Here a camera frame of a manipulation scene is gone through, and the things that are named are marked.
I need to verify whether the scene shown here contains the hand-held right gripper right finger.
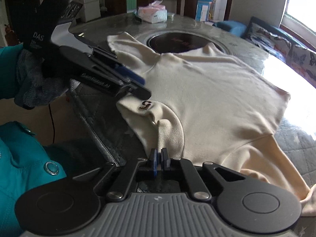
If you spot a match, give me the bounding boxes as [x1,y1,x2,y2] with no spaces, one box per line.
[160,148,252,201]

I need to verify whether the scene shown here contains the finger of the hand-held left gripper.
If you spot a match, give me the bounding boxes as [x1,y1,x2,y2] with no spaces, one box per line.
[91,46,146,85]
[121,81,152,100]

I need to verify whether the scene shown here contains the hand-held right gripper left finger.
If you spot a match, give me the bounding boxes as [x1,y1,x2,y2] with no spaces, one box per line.
[73,149,158,201]

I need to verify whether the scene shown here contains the cream sweatshirt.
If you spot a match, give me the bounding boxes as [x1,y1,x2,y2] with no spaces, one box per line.
[107,32,316,218]

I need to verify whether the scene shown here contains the person's left hand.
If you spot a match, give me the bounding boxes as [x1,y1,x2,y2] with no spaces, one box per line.
[14,48,81,110]

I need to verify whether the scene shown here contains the grey quilted star mat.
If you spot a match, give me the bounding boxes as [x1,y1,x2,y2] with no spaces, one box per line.
[67,86,316,237]

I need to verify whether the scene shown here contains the black round induction hob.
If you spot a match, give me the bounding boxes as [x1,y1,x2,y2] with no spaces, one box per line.
[148,31,224,55]

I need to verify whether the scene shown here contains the white refrigerator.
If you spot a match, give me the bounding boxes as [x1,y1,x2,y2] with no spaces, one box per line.
[78,0,102,23]

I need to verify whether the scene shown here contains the pink tissue pack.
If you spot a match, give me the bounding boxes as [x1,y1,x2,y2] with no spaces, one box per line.
[137,0,168,24]

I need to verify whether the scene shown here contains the blue printed box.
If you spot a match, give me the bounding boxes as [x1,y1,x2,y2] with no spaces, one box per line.
[195,0,213,22]

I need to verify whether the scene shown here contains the blue stool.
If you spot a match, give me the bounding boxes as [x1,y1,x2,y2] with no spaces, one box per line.
[213,21,248,36]

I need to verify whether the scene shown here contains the teal jacket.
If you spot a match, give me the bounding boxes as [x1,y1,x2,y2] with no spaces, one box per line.
[0,121,68,237]

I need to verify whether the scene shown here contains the butterfly print sofa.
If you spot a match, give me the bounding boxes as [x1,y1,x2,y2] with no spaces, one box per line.
[243,16,316,89]

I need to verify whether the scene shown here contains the window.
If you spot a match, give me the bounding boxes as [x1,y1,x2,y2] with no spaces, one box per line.
[280,0,316,31]

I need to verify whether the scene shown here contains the black cable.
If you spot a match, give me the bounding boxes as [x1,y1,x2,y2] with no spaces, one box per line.
[48,103,55,144]

